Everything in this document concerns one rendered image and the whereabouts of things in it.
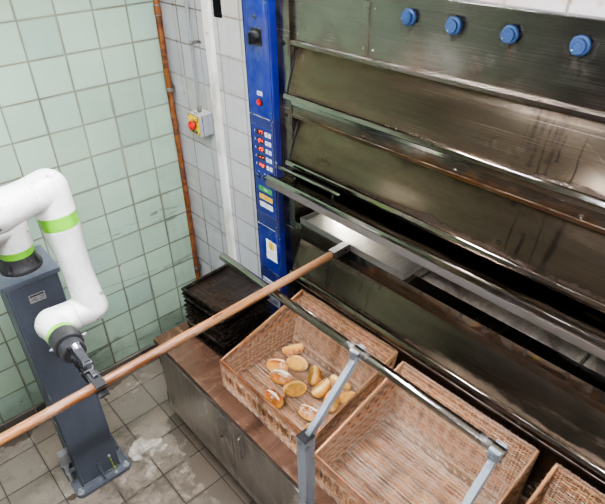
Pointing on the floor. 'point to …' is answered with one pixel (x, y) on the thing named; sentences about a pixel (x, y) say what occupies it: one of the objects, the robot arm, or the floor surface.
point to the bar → (496, 450)
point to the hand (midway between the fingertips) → (98, 384)
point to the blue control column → (257, 63)
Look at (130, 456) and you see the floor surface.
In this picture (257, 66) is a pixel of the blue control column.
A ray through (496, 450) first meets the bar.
